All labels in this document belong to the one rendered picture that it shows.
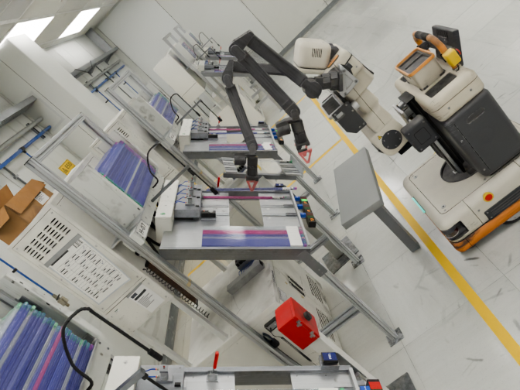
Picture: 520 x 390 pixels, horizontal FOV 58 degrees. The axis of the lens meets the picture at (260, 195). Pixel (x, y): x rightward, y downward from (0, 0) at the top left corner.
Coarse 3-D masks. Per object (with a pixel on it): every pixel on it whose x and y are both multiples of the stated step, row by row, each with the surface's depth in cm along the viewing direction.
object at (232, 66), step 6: (228, 66) 246; (234, 66) 247; (240, 66) 248; (264, 66) 248; (270, 66) 248; (228, 72) 247; (234, 72) 250; (240, 72) 250; (246, 72) 249; (270, 72) 249; (276, 72) 249; (222, 78) 247
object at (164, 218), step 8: (176, 184) 270; (168, 192) 259; (176, 192) 261; (160, 200) 249; (168, 200) 249; (160, 208) 240; (168, 208) 241; (160, 216) 232; (168, 216) 233; (160, 224) 233; (168, 224) 233; (160, 232) 235; (160, 240) 237
